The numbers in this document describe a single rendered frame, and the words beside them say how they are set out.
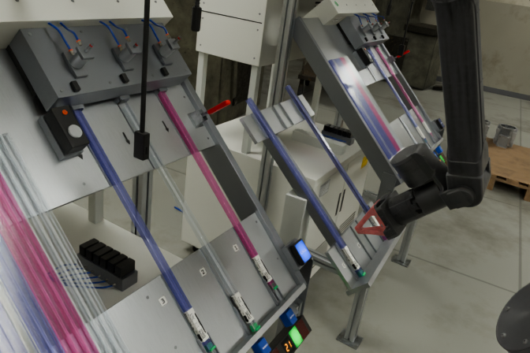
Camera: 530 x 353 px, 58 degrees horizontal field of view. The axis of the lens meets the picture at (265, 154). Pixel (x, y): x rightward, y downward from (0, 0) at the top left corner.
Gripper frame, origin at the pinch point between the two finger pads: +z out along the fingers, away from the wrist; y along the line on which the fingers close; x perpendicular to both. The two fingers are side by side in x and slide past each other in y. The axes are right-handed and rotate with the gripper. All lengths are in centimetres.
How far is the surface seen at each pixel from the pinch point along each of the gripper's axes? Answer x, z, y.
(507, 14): -47, 9, -718
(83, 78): -50, 14, 31
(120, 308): -13.0, 20.5, 42.6
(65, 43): -56, 12, 32
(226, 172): -24.8, 21.3, 1.7
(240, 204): -16.9, 22.5, 1.7
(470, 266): 78, 49, -169
